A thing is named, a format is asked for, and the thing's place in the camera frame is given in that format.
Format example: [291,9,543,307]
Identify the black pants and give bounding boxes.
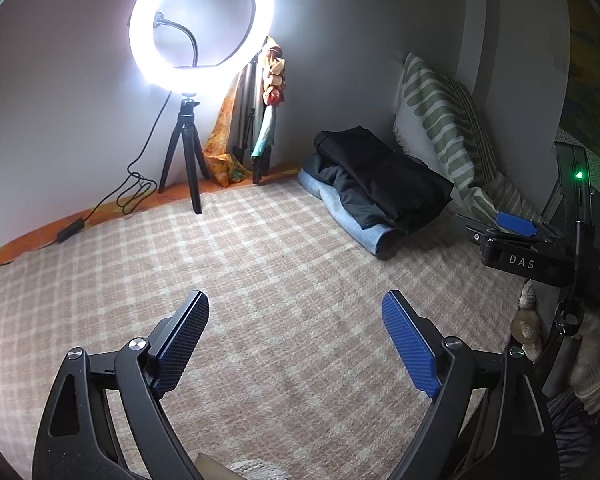
[314,127,453,234]

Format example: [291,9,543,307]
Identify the right gloved hand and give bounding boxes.
[510,280,600,416]

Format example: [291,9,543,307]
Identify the purple grey striped cloth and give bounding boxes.
[547,390,600,479]

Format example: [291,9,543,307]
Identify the green white patterned pillow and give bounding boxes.
[393,53,541,226]

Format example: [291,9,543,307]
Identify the light blue folded jeans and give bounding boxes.
[298,169,398,258]

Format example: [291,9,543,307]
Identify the checkered beige bed blanket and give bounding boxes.
[0,180,522,479]

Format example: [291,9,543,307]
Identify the orange bed sheet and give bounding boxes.
[0,162,300,266]

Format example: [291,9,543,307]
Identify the orange patterned cloth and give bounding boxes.
[202,75,252,188]

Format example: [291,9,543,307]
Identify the black mini tripod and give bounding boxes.
[157,94,211,214]

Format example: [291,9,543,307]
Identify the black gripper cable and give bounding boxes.
[540,219,596,396]

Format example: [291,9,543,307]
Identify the yellow green wall painting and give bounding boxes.
[559,0,600,158]

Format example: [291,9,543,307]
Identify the black power cable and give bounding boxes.
[54,93,174,245]

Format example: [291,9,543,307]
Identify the white ring light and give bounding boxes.
[129,0,275,96]

